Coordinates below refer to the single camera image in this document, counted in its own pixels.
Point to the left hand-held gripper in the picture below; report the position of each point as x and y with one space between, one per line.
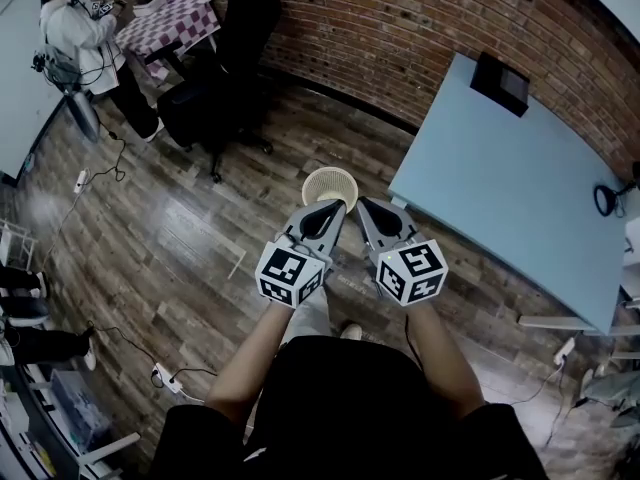
287 275

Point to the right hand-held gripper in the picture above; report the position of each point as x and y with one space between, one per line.
410 273

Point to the cream wastebasket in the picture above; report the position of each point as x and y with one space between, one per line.
325 180

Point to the person's right forearm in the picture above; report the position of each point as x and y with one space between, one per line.
445 363

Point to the person's left forearm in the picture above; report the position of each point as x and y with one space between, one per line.
250 368

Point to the person's left leg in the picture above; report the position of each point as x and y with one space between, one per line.
312 313

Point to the person's right white shoe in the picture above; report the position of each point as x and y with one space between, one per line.
351 331

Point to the light blue table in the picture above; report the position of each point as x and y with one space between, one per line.
500 193

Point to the black office chair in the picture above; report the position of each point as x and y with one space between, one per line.
225 83

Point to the black box device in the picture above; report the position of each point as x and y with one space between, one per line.
500 85

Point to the person's black shirt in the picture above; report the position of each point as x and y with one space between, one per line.
345 408

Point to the white power strip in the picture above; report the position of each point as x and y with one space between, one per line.
564 352
167 379
81 180

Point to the checkered cloth table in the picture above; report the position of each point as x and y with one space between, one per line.
175 23

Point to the black desk lamp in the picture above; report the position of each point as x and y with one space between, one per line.
636 173

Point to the small cardboard box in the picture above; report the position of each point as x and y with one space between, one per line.
150 0

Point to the clear plastic storage box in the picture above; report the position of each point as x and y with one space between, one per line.
80 408

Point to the white metal shelf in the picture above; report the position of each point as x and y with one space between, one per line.
112 447

